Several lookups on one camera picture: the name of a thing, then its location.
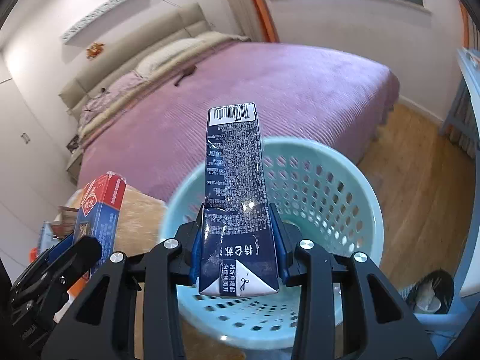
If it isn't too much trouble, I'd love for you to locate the beige padded headboard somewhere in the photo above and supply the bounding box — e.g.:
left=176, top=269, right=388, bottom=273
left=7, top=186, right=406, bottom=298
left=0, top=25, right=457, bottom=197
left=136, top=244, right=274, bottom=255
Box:
left=58, top=2, right=211, bottom=121

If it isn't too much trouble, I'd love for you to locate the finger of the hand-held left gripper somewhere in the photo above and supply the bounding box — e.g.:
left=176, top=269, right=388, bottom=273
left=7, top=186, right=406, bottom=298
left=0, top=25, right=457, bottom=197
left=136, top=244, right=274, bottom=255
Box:
left=49, top=235, right=103, bottom=301
left=35, top=232, right=76, bottom=267

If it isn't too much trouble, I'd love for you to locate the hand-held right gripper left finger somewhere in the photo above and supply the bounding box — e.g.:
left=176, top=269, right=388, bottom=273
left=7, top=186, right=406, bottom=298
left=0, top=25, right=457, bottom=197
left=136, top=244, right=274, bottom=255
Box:
left=41, top=202, right=205, bottom=360

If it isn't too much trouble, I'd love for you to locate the brown hairbrush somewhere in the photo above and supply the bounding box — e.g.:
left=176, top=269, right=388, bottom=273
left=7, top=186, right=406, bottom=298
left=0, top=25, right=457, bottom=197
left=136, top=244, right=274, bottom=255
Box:
left=174, top=65, right=197, bottom=85

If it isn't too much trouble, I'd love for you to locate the beige nightstand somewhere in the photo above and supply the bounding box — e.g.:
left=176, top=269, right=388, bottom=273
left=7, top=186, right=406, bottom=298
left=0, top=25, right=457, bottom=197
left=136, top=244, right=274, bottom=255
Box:
left=65, top=146, right=84, bottom=186

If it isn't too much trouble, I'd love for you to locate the light blue desk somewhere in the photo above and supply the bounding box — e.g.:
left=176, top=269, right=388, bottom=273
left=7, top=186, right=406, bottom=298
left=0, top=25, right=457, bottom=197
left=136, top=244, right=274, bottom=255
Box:
left=412, top=48, right=480, bottom=342

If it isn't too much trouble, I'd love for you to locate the white wall shelf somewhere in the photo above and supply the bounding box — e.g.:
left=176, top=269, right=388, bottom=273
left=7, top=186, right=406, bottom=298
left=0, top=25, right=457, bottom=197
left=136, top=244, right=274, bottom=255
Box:
left=61, top=0, right=152, bottom=46

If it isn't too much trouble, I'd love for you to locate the white dotted pillow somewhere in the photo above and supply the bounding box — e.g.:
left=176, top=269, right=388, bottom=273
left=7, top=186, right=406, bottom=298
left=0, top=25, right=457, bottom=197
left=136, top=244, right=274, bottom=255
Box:
left=135, top=37, right=211, bottom=77

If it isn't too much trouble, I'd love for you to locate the light blue plastic basket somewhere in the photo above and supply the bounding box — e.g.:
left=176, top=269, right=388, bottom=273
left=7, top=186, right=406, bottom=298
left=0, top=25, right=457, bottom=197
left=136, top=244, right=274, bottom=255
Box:
left=159, top=137, right=385, bottom=349

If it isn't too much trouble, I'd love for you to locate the bed with purple cover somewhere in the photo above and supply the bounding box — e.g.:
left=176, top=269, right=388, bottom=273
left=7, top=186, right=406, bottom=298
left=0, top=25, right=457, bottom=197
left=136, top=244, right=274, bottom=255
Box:
left=73, top=39, right=401, bottom=203

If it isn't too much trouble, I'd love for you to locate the purple pillow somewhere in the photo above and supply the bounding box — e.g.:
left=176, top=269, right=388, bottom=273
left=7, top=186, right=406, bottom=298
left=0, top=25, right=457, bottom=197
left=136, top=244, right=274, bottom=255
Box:
left=80, top=71, right=145, bottom=128

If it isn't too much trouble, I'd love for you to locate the beige and orange curtain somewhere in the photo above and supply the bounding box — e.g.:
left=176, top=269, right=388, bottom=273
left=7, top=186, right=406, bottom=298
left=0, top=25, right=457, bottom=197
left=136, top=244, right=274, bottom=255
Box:
left=459, top=4, right=480, bottom=51
left=215, top=0, right=280, bottom=43

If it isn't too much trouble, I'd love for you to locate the white wardrobe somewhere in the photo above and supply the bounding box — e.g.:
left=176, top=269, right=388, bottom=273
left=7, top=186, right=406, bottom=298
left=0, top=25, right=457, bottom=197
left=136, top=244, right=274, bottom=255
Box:
left=0, top=50, right=81, bottom=252

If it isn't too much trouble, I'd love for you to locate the red and blue box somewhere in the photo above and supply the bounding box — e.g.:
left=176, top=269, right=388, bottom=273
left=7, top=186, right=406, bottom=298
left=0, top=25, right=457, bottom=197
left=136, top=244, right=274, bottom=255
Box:
left=73, top=171, right=127, bottom=282

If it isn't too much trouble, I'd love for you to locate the dark blue drink carton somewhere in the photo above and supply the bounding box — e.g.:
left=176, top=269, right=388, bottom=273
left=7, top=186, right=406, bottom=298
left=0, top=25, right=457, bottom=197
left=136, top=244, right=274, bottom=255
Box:
left=198, top=103, right=280, bottom=297

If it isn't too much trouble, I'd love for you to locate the black cable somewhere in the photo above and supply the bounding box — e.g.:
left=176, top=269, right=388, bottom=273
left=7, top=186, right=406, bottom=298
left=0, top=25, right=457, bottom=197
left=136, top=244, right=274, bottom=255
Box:
left=84, top=87, right=109, bottom=113

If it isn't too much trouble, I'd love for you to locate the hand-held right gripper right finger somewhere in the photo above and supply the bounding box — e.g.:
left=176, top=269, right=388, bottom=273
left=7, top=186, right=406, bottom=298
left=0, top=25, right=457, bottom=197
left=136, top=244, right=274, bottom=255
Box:
left=268, top=202, right=439, bottom=360

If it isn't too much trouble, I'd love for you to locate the dark round object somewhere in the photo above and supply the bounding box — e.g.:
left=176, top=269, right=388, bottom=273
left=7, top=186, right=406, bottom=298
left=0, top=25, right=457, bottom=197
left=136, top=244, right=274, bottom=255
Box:
left=405, top=270, right=455, bottom=314

